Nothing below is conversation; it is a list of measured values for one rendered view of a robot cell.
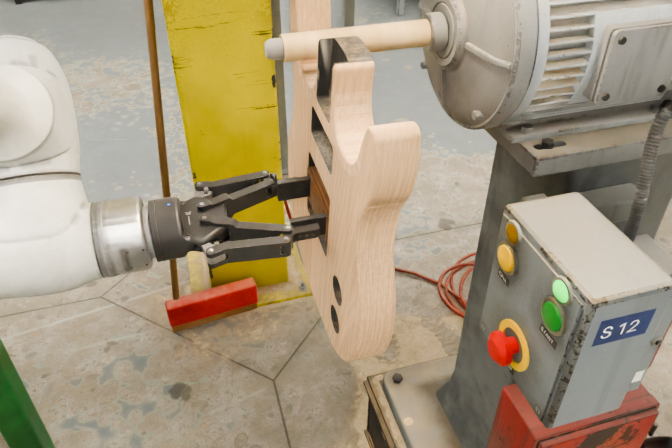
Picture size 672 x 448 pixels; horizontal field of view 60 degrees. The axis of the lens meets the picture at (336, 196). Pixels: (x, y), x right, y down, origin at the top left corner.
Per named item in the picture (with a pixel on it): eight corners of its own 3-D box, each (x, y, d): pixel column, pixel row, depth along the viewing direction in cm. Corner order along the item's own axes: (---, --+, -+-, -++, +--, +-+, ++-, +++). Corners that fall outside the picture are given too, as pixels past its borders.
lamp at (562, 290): (551, 291, 58) (557, 268, 56) (569, 312, 56) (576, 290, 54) (545, 292, 58) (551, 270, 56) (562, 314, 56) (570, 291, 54)
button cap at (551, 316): (550, 313, 60) (557, 293, 58) (567, 335, 58) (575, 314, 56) (538, 316, 60) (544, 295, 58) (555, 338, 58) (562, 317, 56)
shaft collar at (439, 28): (450, 17, 69) (447, 55, 71) (434, 7, 73) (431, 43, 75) (435, 19, 68) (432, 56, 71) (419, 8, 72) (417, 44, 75)
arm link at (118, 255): (108, 294, 68) (161, 284, 70) (90, 238, 62) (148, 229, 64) (108, 240, 75) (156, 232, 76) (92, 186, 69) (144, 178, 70)
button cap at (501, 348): (510, 341, 70) (516, 318, 68) (528, 367, 67) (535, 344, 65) (481, 348, 69) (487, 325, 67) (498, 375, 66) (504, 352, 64)
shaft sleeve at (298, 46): (432, 23, 69) (430, 49, 71) (421, 15, 72) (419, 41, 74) (283, 39, 65) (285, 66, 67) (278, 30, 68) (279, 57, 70)
